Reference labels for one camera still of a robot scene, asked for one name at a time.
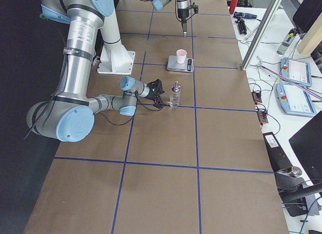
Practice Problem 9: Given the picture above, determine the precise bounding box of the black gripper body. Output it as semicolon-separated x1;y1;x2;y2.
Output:
177;8;188;21
146;88;164;102

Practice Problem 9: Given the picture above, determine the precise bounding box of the glass sauce bottle metal spout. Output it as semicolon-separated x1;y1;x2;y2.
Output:
169;81;181;107

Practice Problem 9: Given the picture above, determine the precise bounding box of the pink plastic cup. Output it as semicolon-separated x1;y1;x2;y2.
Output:
176;49;187;64

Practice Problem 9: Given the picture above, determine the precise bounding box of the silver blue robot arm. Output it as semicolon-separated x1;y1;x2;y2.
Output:
148;0;189;37
26;0;164;142

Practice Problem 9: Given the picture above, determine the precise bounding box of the white digital kitchen scale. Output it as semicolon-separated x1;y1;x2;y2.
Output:
167;55;194;72

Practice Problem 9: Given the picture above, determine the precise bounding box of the black tripod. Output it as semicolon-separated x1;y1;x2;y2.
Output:
233;12;257;35

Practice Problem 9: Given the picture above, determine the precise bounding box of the red fire extinguisher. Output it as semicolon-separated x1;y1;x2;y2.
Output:
229;0;238;15

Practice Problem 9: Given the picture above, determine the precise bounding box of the orange black connector block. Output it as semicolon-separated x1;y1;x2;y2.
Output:
251;91;268;126

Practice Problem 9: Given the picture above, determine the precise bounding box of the upper teach pendant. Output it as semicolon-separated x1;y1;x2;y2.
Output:
281;57;312;87

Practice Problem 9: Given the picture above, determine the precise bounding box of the teach pendant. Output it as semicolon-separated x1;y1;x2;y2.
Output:
276;83;317;117
281;57;312;87

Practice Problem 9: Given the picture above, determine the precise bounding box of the black monitor upper right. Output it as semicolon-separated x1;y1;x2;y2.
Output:
293;0;321;33

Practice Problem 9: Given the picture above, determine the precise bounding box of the black monitor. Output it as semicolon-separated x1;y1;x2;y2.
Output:
289;112;322;184
293;0;321;33

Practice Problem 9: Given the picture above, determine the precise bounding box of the lower teach pendant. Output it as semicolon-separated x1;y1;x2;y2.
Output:
276;83;317;117

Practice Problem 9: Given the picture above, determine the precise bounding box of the black power strip box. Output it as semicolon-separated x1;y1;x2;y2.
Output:
263;132;293;172

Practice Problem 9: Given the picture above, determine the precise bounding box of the black monitor lower right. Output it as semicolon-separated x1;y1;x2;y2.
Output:
289;112;322;184

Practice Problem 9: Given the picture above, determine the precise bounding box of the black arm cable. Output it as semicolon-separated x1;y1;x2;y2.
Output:
95;90;164;126

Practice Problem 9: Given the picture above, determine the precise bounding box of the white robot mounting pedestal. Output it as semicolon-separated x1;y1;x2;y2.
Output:
97;11;135;75

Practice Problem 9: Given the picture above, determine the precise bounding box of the aluminium frame post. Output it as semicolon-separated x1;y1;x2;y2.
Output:
240;0;282;71

